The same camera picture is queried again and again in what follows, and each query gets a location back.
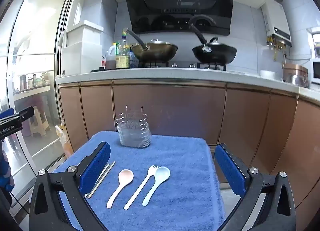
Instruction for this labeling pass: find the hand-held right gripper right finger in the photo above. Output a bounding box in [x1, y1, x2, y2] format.
[214, 143, 297, 231]

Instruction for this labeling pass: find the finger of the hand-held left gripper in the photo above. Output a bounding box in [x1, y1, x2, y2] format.
[15, 106, 34, 123]

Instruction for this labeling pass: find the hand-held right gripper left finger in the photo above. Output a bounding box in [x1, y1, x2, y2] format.
[29, 142, 111, 231]

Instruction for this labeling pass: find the pink plastic spoon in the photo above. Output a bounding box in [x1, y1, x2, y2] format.
[106, 169, 134, 209]

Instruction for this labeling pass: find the white plastic fork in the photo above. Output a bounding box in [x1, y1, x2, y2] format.
[123, 165, 158, 210]

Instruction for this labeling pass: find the clear wire utensil holder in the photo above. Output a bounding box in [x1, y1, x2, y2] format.
[116, 105, 152, 148]

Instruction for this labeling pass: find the light blue plastic spoon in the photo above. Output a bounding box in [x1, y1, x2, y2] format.
[142, 166, 171, 207]

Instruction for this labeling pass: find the person's left hand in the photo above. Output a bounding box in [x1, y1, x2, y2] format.
[0, 143, 15, 193]

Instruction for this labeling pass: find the white plastic stool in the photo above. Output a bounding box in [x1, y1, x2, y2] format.
[21, 106, 50, 138]

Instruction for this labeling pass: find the shelf with bottles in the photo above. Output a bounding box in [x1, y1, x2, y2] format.
[14, 71, 54, 96]

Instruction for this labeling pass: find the orange plastic bag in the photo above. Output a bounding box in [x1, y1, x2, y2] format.
[55, 121, 74, 160]

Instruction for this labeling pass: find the blue terry towel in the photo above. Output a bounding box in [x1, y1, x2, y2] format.
[51, 131, 225, 231]

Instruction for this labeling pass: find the sliding glass door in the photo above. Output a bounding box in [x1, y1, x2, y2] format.
[0, 0, 79, 211]

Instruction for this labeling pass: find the white foam box with lid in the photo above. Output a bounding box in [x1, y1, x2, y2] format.
[61, 20, 104, 76]

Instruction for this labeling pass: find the white bowl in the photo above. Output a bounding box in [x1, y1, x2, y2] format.
[260, 70, 284, 81]

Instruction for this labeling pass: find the yellow label oil bottle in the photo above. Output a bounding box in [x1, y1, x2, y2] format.
[115, 28, 131, 69]

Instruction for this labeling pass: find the blue label bottle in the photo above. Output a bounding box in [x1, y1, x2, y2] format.
[129, 51, 139, 68]

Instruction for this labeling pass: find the black wok with lid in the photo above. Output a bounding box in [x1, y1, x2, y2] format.
[188, 15, 237, 65]

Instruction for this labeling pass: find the copper rice cooker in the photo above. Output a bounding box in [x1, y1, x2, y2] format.
[282, 63, 309, 84]

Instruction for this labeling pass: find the tall white box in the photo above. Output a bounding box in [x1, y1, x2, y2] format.
[74, 0, 118, 71]

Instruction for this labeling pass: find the white microwave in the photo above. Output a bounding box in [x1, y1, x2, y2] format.
[310, 59, 320, 85]

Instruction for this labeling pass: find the brass wok with lid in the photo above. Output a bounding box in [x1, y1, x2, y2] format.
[124, 28, 178, 63]

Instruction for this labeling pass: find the white water heater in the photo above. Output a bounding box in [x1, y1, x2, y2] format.
[261, 0, 293, 48]

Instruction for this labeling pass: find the black cable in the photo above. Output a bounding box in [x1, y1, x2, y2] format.
[10, 188, 30, 213]

